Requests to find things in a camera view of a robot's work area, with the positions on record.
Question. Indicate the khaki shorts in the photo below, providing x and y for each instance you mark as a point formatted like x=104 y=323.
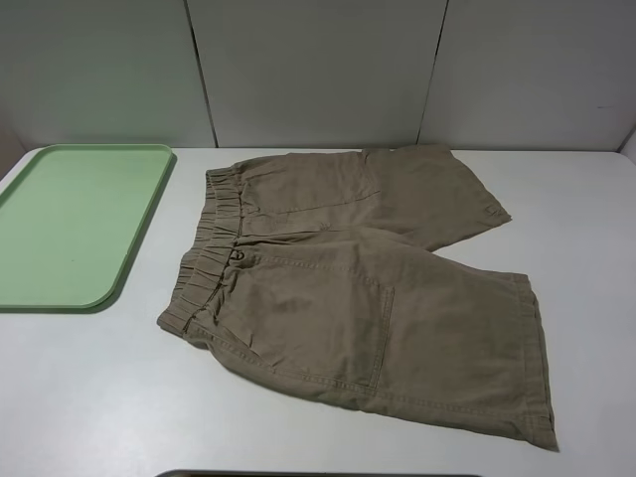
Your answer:
x=318 y=275

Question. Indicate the green plastic tray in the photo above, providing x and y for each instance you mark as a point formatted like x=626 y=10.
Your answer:
x=71 y=220

